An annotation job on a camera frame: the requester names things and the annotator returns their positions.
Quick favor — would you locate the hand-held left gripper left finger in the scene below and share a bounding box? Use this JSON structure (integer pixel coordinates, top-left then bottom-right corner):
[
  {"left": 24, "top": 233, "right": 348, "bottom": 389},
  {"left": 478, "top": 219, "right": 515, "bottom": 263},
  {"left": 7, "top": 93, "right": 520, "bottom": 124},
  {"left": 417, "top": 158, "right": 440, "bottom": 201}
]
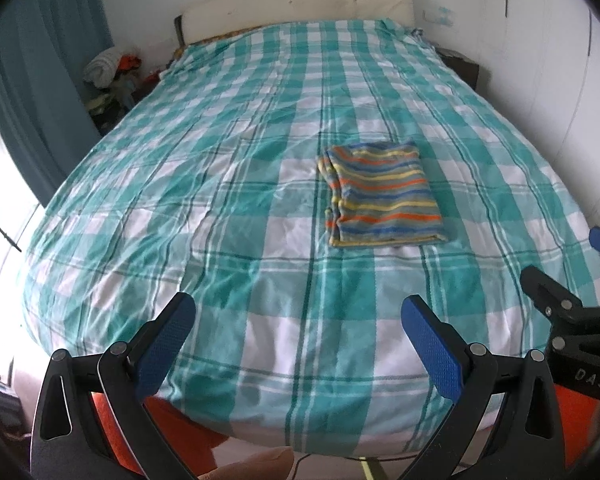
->
[{"left": 30, "top": 291, "right": 197, "bottom": 480}]

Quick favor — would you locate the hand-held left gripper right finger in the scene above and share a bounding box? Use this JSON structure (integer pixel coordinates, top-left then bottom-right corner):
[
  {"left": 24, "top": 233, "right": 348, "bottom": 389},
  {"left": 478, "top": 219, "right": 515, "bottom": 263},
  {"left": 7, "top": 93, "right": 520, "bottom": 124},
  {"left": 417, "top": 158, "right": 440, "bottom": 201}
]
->
[{"left": 400, "top": 294, "right": 567, "bottom": 480}]

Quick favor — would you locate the striped knit sweater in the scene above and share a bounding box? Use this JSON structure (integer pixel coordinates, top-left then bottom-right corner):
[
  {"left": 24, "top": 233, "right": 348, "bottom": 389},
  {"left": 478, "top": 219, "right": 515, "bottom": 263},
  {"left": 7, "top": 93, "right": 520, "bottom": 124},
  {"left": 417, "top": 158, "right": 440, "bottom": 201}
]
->
[{"left": 317, "top": 143, "right": 449, "bottom": 250}]

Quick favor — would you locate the person's left hand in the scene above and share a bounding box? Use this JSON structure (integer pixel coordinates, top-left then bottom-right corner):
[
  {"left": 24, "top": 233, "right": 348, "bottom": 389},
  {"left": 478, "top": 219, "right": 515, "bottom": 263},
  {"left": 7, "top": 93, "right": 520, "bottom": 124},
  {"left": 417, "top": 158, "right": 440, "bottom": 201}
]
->
[{"left": 194, "top": 447, "right": 295, "bottom": 480}]

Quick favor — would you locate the teal checked blanket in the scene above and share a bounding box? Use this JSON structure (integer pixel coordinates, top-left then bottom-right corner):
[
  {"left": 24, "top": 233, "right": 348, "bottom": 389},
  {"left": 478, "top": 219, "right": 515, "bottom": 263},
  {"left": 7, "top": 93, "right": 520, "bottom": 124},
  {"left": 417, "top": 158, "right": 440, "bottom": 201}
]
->
[{"left": 17, "top": 18, "right": 600, "bottom": 457}]

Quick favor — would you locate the bright window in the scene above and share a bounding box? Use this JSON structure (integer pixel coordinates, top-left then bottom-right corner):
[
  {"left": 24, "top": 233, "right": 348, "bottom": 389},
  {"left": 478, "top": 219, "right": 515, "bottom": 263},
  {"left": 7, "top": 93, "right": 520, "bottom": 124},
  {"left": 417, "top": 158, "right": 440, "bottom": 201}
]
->
[{"left": 0, "top": 85, "right": 43, "bottom": 321}]

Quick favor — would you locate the dark nightstand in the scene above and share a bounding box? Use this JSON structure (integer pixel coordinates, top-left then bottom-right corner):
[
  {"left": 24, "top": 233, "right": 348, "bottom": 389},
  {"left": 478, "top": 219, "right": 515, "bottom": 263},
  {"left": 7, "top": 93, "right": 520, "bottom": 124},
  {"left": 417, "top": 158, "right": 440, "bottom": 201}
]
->
[{"left": 434, "top": 47, "right": 482, "bottom": 92}]

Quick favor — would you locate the white striped rolled cloth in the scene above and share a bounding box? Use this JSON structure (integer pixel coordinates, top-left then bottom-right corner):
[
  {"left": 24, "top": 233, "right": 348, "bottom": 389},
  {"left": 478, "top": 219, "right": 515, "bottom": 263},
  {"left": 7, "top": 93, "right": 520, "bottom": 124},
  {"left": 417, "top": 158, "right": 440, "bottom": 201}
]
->
[{"left": 83, "top": 47, "right": 127, "bottom": 87}]

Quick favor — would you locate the teal curtain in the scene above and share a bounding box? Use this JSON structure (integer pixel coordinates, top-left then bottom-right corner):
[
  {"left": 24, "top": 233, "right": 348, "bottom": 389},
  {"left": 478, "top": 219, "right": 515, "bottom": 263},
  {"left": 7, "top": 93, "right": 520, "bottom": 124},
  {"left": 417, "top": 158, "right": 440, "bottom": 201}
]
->
[{"left": 0, "top": 0, "right": 115, "bottom": 207}]

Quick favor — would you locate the cream headboard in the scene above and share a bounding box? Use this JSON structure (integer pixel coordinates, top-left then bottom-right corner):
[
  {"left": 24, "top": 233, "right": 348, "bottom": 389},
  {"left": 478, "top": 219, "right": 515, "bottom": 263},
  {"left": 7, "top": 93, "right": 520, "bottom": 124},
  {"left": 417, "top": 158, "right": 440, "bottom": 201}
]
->
[{"left": 179, "top": 0, "right": 417, "bottom": 44}]

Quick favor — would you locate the black floor cable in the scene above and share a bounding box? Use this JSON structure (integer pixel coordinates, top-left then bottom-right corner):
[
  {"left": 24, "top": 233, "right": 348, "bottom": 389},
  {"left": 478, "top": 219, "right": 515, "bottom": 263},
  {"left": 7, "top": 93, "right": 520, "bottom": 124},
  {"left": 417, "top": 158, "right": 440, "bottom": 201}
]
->
[{"left": 289, "top": 452, "right": 313, "bottom": 480}]

